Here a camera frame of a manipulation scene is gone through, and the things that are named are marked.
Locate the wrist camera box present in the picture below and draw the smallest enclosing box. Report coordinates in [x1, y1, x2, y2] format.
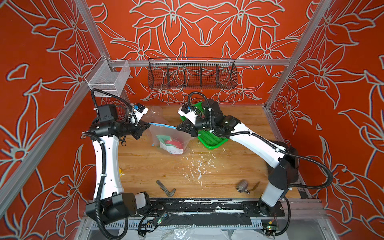
[133, 103, 149, 121]
[178, 104, 198, 125]

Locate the black oval pad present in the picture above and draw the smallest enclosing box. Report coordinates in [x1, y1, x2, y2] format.
[273, 141, 300, 184]

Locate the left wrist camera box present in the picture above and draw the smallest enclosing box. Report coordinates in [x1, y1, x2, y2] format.
[133, 103, 149, 121]

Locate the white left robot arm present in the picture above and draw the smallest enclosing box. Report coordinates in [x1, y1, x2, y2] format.
[83, 89, 151, 240]

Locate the green plastic perforated basket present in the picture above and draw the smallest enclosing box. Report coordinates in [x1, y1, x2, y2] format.
[191, 101, 233, 150]

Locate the clear zip-top bag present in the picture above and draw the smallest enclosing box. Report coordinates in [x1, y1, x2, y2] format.
[142, 106, 194, 155]

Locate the dragon fruit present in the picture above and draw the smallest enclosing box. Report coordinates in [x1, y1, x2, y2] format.
[156, 135, 184, 155]

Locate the black wire wall basket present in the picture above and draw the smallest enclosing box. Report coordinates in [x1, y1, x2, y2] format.
[148, 57, 239, 90]

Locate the clear acrylic wall bin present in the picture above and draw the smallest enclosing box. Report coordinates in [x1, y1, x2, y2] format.
[85, 58, 131, 97]

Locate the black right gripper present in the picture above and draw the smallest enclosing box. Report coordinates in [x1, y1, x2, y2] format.
[179, 115, 219, 135]

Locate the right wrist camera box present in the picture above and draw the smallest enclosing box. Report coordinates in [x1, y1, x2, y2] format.
[178, 104, 198, 125]

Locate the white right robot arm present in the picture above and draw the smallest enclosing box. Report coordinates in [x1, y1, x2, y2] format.
[176, 92, 334, 216]

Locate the grey L-shaped metal tool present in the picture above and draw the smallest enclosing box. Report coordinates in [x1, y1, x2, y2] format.
[156, 180, 176, 198]

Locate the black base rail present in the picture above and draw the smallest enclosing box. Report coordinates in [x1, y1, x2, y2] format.
[151, 198, 288, 218]

